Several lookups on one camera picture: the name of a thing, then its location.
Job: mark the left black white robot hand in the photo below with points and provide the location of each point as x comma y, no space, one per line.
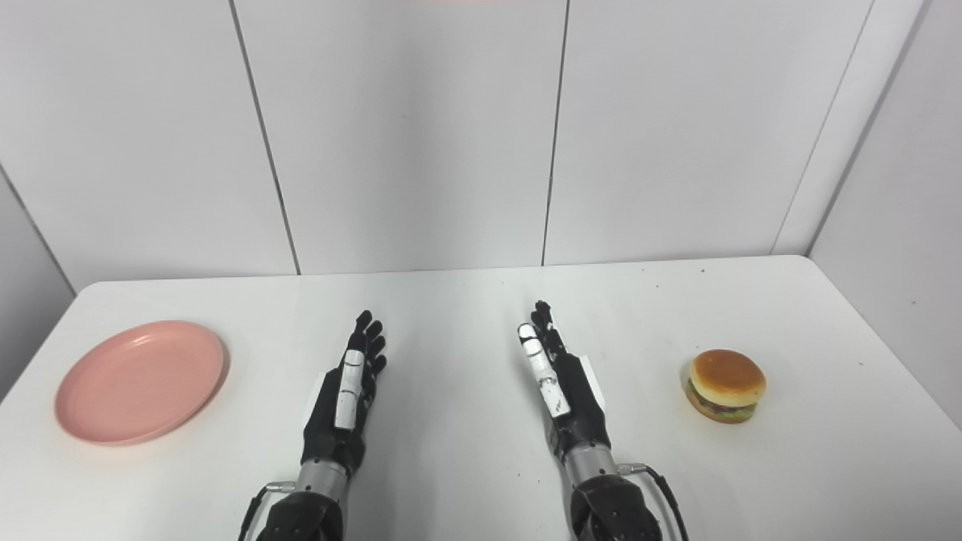
336,421

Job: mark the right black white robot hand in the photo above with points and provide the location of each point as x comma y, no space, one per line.
579,409

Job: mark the toy hamburger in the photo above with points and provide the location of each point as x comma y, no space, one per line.
725,385

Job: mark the pink round plate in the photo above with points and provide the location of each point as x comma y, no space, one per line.
140,382

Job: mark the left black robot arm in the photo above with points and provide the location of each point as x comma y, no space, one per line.
308,505

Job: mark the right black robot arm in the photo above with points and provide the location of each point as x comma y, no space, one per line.
609,500

